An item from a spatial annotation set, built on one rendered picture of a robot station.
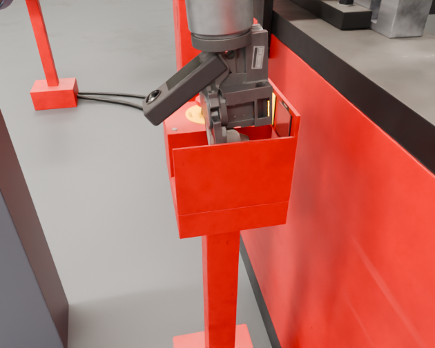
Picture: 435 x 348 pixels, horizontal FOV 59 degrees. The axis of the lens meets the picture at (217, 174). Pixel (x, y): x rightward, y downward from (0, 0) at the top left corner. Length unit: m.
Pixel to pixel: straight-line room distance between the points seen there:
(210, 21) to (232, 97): 0.09
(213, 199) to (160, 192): 1.22
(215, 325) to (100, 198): 1.03
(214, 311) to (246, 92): 0.49
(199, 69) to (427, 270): 0.33
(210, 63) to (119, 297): 1.02
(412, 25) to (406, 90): 0.24
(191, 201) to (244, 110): 0.14
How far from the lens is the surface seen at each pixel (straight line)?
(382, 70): 0.56
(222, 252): 0.70
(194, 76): 0.47
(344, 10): 0.74
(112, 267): 1.45
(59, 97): 2.62
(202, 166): 0.49
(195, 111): 0.63
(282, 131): 0.53
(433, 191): 0.45
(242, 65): 0.48
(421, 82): 0.54
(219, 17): 0.43
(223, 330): 0.89
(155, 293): 1.35
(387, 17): 0.72
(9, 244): 0.97
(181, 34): 1.74
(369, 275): 0.59
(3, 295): 1.09
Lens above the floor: 1.05
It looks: 35 degrees down
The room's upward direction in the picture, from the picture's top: straight up
